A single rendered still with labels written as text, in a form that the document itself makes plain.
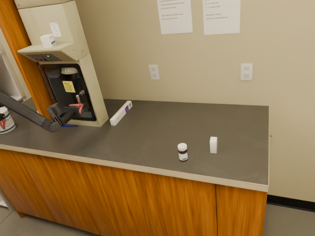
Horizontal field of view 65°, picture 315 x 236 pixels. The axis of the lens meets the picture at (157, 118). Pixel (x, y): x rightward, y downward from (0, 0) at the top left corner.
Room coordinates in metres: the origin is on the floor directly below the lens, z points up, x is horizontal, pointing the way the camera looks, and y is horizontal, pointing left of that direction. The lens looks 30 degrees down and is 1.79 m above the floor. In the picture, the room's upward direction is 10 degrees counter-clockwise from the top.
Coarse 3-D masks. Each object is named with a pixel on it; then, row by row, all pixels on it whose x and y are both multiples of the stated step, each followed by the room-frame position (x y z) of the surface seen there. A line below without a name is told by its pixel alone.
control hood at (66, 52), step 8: (24, 48) 1.51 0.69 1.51; (32, 48) 1.47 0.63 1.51; (40, 48) 1.44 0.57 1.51; (48, 48) 1.40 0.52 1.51; (56, 48) 1.37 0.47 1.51; (64, 48) 1.37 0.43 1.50; (72, 48) 1.42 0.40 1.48; (56, 56) 1.42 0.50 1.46; (64, 56) 1.40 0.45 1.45; (72, 56) 1.40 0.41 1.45
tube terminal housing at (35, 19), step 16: (32, 16) 1.55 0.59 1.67; (48, 16) 1.50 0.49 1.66; (64, 16) 1.45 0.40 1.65; (32, 32) 1.57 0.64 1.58; (48, 32) 1.51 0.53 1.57; (64, 32) 1.46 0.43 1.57; (80, 32) 1.52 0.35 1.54; (80, 48) 1.48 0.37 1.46; (80, 64) 1.45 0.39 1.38; (96, 80) 1.53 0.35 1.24; (96, 96) 1.49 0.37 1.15; (96, 112) 1.45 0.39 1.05
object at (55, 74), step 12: (48, 72) 1.55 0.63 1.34; (60, 72) 1.50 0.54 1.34; (72, 72) 1.46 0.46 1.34; (60, 84) 1.52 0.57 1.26; (84, 84) 1.44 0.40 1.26; (60, 96) 1.54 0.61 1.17; (72, 96) 1.49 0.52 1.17; (84, 96) 1.45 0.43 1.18; (84, 108) 1.46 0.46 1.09; (84, 120) 1.48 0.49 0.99
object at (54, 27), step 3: (51, 24) 1.50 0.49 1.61; (54, 24) 1.49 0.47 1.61; (57, 24) 1.48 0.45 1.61; (51, 27) 1.50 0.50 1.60; (54, 27) 1.49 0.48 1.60; (57, 27) 1.48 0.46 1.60; (51, 30) 1.50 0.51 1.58; (54, 30) 1.49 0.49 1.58; (57, 30) 1.48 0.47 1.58; (54, 33) 1.50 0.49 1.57; (57, 33) 1.49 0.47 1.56; (60, 33) 1.48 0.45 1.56; (54, 36) 1.50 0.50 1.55; (57, 36) 1.49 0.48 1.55; (60, 36) 1.48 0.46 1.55
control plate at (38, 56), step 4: (32, 56) 1.48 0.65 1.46; (36, 56) 1.47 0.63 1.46; (40, 56) 1.46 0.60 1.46; (44, 56) 1.45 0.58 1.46; (52, 56) 1.43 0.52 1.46; (36, 60) 1.53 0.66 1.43; (40, 60) 1.52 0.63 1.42; (44, 60) 1.51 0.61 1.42; (48, 60) 1.49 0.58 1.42; (52, 60) 1.48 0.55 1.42; (56, 60) 1.47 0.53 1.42; (60, 60) 1.46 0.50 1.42
